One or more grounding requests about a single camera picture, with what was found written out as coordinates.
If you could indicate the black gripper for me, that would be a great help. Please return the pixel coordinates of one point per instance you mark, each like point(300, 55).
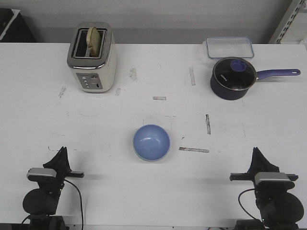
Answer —
point(55, 187)
point(258, 159)

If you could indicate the blue bowl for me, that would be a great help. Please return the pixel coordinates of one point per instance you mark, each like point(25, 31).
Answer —
point(151, 142)

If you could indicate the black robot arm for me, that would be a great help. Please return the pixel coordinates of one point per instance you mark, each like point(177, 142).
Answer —
point(41, 203)
point(279, 209)

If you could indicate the dark blue saucepan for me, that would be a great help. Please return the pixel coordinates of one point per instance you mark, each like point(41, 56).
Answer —
point(234, 95)

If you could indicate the glass pot lid blue knob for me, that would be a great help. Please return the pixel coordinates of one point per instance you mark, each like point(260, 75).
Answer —
point(234, 73)

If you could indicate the cream and silver toaster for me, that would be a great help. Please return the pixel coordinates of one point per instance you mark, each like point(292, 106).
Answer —
point(93, 74)

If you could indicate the clear container with blue rim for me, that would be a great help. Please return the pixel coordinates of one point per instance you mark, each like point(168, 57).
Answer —
point(222, 47)

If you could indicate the slice of toast bread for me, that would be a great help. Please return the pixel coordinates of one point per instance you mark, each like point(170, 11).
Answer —
point(93, 40)

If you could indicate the white slotted shelf upright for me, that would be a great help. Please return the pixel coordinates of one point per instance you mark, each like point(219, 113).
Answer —
point(292, 28)

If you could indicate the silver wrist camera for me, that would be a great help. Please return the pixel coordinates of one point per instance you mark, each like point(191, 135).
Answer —
point(271, 177)
point(41, 174)

